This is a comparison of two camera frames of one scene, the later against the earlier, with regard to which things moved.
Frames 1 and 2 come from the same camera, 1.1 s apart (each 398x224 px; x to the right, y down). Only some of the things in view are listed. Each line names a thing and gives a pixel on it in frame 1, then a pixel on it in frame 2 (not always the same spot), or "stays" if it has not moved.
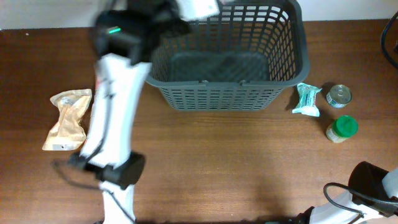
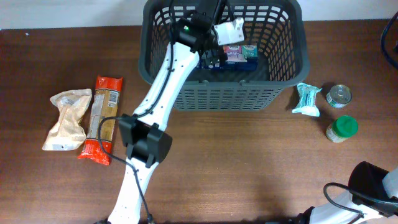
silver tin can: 339,96 stays
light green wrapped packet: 307,106 stays
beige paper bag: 68,134 stays
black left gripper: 182,30 → 222,56
